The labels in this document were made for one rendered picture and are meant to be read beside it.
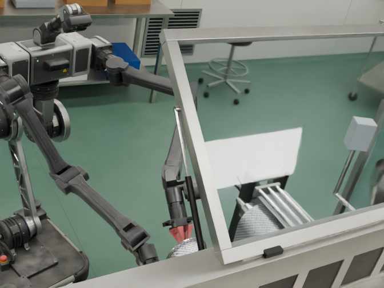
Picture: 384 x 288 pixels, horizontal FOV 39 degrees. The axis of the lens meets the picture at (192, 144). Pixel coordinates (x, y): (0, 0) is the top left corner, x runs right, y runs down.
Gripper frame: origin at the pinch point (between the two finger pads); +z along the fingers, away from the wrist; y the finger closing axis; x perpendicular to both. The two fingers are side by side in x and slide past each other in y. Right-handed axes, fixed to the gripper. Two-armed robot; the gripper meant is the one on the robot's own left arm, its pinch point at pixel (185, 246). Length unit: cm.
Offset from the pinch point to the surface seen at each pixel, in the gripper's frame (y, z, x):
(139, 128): -113, -123, -247
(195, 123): 23, -22, 60
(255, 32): 0, -45, 61
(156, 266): 37, 7, 55
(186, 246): 4.4, 0.6, 8.7
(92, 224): -35, -38, -185
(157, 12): -129, -211, -200
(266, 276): 11, 14, 56
